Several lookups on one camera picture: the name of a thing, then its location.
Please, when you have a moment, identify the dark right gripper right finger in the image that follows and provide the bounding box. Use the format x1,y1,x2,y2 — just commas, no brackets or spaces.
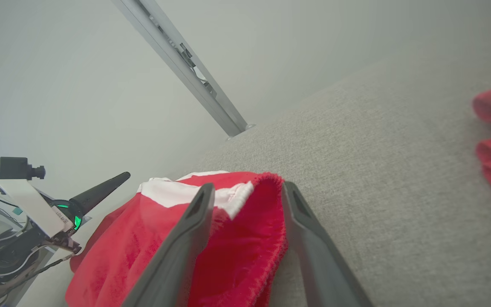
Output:
282,181,374,307

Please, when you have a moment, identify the grey metal partition post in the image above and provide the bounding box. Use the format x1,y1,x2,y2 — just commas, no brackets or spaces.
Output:
111,0,250,137

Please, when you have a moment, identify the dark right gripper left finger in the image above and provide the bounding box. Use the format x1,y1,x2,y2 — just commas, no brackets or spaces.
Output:
122,183,215,307

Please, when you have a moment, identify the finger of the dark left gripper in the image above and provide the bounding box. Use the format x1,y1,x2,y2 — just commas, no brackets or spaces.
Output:
70,172,131,216

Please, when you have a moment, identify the grey fabric sofa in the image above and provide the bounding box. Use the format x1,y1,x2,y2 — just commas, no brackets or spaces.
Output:
15,43,491,307

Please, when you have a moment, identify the red garment with white panel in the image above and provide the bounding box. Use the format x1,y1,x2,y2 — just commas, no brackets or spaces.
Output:
66,171,289,307

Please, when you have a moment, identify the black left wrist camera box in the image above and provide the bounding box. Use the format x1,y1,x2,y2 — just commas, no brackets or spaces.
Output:
0,156,46,180

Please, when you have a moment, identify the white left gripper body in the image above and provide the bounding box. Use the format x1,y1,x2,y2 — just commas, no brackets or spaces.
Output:
0,179,84,255

